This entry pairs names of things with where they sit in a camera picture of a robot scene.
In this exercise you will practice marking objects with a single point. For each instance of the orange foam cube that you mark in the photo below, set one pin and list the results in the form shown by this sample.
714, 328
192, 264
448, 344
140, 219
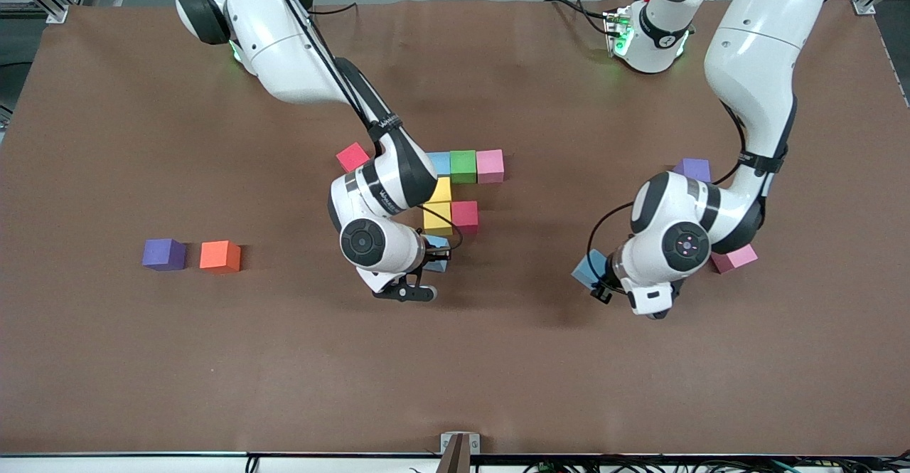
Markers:
219, 255

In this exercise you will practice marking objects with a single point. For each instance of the purple foam cube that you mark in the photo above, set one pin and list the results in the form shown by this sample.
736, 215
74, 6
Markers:
162, 253
693, 168

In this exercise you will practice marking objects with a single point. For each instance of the brown table mat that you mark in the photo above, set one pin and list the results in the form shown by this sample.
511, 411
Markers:
455, 373

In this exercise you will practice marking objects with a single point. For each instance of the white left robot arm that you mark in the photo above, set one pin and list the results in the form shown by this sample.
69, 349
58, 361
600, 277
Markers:
753, 53

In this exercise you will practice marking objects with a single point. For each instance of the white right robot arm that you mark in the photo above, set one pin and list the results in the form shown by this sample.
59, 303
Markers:
284, 46

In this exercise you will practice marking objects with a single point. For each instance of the pink foam cube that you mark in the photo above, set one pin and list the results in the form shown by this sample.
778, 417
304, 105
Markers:
736, 258
490, 166

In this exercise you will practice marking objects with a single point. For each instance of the red foam cube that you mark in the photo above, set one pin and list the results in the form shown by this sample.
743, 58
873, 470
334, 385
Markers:
350, 156
465, 215

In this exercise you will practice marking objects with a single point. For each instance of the blue foam cube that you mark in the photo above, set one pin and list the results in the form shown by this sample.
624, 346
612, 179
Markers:
442, 163
439, 241
586, 268

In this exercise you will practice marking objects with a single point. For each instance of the yellow foam cube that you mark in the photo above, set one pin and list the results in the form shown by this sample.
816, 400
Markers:
436, 218
443, 192

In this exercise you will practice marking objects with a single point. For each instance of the green foam cube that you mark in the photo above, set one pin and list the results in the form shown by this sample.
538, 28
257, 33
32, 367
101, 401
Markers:
463, 166

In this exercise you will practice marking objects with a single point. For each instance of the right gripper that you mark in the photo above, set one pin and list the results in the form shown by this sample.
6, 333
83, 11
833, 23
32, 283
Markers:
431, 255

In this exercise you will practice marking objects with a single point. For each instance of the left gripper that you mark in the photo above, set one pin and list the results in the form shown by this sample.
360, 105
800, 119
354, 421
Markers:
608, 279

